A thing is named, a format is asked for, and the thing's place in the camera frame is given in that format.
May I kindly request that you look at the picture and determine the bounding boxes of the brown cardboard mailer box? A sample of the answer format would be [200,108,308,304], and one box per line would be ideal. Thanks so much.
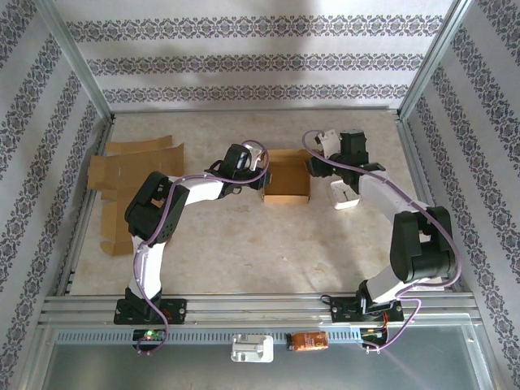
[86,136,186,258]
[262,148,313,205]

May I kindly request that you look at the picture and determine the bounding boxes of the small green-lit circuit board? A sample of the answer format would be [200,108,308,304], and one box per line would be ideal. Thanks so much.
[132,327,167,342]

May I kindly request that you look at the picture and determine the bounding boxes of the orange battery pack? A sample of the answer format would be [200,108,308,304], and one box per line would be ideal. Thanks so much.
[286,331,328,351]

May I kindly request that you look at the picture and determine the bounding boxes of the grey metal sheet panel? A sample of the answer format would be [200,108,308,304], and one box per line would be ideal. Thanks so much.
[22,324,496,390]

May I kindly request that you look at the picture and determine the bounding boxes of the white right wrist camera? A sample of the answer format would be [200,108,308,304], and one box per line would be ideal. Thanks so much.
[316,128,340,158]

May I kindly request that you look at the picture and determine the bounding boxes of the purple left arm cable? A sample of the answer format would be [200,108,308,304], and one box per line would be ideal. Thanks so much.
[133,140,270,358]

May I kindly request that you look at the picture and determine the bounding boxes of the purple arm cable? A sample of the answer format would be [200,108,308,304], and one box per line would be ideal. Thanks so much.
[133,140,270,358]
[302,128,463,353]

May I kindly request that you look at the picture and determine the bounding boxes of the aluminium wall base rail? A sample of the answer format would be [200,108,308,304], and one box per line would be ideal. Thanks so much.
[109,106,401,117]

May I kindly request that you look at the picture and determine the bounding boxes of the aluminium side rail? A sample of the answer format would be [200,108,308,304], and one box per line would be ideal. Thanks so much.
[394,113,466,296]
[54,115,117,297]

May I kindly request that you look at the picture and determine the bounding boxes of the aluminium corner post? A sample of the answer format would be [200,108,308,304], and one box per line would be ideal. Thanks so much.
[396,0,480,119]
[34,0,114,121]

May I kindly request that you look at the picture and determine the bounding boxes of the aluminium mounting rail beam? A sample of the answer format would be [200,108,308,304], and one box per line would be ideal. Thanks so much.
[38,292,480,328]

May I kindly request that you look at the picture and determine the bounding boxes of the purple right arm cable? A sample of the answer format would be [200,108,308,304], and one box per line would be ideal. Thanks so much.
[302,128,463,353]

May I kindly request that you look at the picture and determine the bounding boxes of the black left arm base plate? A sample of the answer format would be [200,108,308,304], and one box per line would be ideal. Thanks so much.
[113,298,188,326]

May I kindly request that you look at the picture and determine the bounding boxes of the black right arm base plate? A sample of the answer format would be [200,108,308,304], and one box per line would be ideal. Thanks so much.
[331,295,404,325]

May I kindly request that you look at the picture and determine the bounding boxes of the grey slotted cable duct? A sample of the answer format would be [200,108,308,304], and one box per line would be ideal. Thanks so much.
[54,327,365,345]

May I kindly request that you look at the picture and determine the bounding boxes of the white plastic bracket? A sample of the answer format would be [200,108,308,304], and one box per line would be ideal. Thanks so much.
[230,333,274,363]

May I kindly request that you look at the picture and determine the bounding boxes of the small wired circuit board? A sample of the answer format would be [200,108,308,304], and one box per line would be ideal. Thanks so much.
[359,324,389,346]

